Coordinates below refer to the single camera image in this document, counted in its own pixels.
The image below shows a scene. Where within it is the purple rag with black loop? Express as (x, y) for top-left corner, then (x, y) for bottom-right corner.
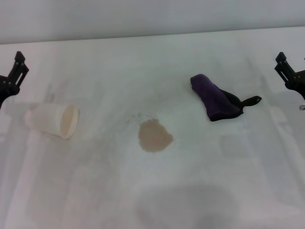
(190, 73), (263, 123)

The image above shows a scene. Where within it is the brown water stain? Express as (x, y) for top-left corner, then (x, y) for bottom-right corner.
(138, 117), (174, 153)

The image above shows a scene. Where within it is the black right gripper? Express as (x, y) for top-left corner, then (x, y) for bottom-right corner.
(274, 52), (305, 99)

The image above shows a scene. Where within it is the white paper cup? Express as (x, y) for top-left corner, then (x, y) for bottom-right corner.
(25, 103), (80, 140)

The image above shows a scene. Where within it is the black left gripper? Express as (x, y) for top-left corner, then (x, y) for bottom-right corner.
(0, 51), (30, 109)

